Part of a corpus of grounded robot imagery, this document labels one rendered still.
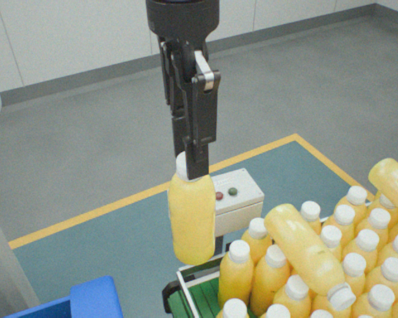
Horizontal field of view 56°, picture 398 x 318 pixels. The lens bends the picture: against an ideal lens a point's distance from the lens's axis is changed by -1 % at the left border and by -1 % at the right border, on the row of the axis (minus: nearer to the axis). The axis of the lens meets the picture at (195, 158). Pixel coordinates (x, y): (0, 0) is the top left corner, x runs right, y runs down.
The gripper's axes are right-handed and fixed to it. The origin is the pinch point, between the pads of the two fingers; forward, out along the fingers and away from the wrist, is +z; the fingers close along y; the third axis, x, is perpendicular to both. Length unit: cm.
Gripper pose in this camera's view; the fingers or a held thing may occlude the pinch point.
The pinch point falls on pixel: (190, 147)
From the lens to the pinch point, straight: 50.9
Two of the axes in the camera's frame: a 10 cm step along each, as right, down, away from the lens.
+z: 0.3, 7.6, 6.5
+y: 3.9, 5.9, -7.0
